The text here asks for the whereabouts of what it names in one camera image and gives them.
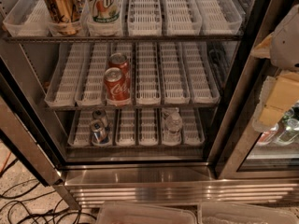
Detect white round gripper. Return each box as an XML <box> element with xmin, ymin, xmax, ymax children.
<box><xmin>250</xmin><ymin>5</ymin><xmax>299</xmax><ymax>133</ymax></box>

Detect white green 7up can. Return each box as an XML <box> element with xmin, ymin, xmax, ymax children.
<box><xmin>87</xmin><ymin>0</ymin><xmax>120</xmax><ymax>23</ymax></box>

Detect stainless steel fridge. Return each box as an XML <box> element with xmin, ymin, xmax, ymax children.
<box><xmin>0</xmin><ymin>0</ymin><xmax>299</xmax><ymax>209</ymax></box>

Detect rear red cola can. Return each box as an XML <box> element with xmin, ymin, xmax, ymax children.
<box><xmin>108</xmin><ymin>52</ymin><xmax>131</xmax><ymax>86</ymax></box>

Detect red cola can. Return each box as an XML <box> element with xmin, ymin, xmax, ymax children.
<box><xmin>104</xmin><ymin>67</ymin><xmax>129</xmax><ymax>101</ymax></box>
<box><xmin>108</xmin><ymin>52</ymin><xmax>131</xmax><ymax>86</ymax></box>

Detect front red cola can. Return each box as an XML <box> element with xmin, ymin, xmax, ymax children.
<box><xmin>104</xmin><ymin>67</ymin><xmax>129</xmax><ymax>101</ymax></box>

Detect rear silver blue can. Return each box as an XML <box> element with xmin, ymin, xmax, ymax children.
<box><xmin>93</xmin><ymin>109</ymin><xmax>108</xmax><ymax>128</ymax></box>

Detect silver blue can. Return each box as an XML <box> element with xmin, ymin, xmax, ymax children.
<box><xmin>93</xmin><ymin>109</ymin><xmax>108</xmax><ymax>128</ymax></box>
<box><xmin>90</xmin><ymin>119</ymin><xmax>107</xmax><ymax>145</ymax></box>

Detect front silver blue can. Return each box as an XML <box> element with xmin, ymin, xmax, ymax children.
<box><xmin>90</xmin><ymin>119</ymin><xmax>107</xmax><ymax>145</ymax></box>

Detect gold brown soda can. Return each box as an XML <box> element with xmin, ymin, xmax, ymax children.
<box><xmin>44</xmin><ymin>0</ymin><xmax>80</xmax><ymax>35</ymax></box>

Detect top shelf far-left tray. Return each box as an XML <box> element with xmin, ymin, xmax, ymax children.
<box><xmin>3</xmin><ymin>0</ymin><xmax>49</xmax><ymax>37</ymax></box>

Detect bottles behind glass door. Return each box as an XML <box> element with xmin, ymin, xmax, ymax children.
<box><xmin>257</xmin><ymin>103</ymin><xmax>299</xmax><ymax>146</ymax></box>

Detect clear plastic water bottle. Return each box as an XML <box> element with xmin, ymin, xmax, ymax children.
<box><xmin>163</xmin><ymin>109</ymin><xmax>182</xmax><ymax>146</ymax></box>

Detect right clear plastic bin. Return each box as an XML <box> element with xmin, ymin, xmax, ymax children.
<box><xmin>198</xmin><ymin>202</ymin><xmax>299</xmax><ymax>224</ymax></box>

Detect clear plastic bin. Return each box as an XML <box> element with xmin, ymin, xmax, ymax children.
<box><xmin>198</xmin><ymin>202</ymin><xmax>299</xmax><ymax>224</ymax></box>
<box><xmin>95</xmin><ymin>202</ymin><xmax>197</xmax><ymax>224</ymax></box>

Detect left clear plastic bin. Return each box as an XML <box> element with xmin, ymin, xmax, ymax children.
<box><xmin>95</xmin><ymin>202</ymin><xmax>197</xmax><ymax>224</ymax></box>

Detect orange floor cable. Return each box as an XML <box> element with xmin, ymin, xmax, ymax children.
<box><xmin>0</xmin><ymin>151</ymin><xmax>13</xmax><ymax>175</ymax></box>

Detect black floor cables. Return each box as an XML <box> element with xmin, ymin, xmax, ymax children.
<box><xmin>0</xmin><ymin>157</ymin><xmax>97</xmax><ymax>224</ymax></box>

